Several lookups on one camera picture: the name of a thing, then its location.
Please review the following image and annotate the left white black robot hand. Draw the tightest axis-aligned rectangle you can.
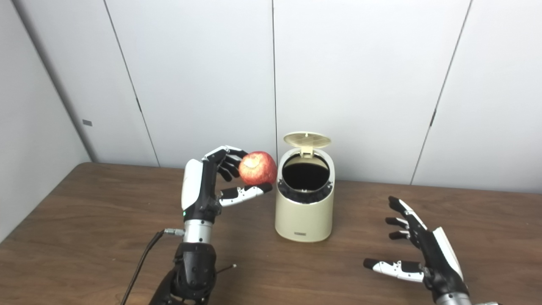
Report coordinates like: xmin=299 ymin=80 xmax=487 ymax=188
xmin=181 ymin=145 xmax=274 ymax=223

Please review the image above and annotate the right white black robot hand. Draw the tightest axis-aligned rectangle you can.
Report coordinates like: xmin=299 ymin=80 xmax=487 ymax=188
xmin=363 ymin=196 xmax=470 ymax=302

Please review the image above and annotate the red apple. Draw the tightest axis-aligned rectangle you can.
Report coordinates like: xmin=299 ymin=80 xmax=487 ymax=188
xmin=238 ymin=151 xmax=278 ymax=186

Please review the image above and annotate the cream-colored round bin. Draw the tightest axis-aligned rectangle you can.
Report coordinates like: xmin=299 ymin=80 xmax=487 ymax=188
xmin=274 ymin=146 xmax=335 ymax=243

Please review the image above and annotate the cream round bin lid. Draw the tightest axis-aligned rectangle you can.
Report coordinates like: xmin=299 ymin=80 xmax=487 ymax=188
xmin=283 ymin=132 xmax=332 ymax=158

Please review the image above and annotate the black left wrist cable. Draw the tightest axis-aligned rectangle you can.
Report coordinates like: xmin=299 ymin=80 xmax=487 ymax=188
xmin=121 ymin=229 xmax=185 ymax=305

